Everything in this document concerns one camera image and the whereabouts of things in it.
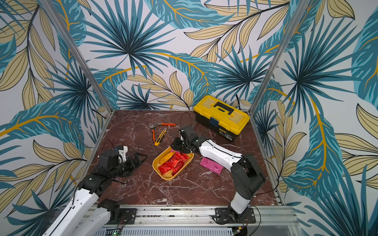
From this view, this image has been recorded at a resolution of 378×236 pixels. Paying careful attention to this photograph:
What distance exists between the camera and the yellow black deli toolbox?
928 millimetres

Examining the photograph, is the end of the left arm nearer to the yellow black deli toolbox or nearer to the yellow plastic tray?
the yellow plastic tray

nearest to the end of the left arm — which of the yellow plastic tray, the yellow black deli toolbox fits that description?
the yellow plastic tray
